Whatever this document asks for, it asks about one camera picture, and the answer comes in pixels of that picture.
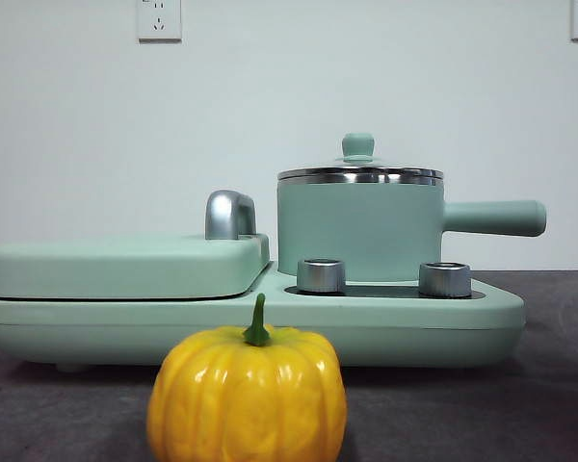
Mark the green pot with handle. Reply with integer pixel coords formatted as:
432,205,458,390
276,172,548,283

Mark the yellow toy pumpkin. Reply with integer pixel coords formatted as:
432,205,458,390
146,293,348,462

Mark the green breakfast machine base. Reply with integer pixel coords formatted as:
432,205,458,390
0,262,527,374

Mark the glass lid with green knob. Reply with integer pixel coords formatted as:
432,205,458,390
276,133,445,178

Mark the round silver control knob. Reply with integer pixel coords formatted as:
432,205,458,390
418,262,473,297
296,258,347,294

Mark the green griddle cover, silver handle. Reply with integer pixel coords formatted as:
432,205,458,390
0,190,271,300

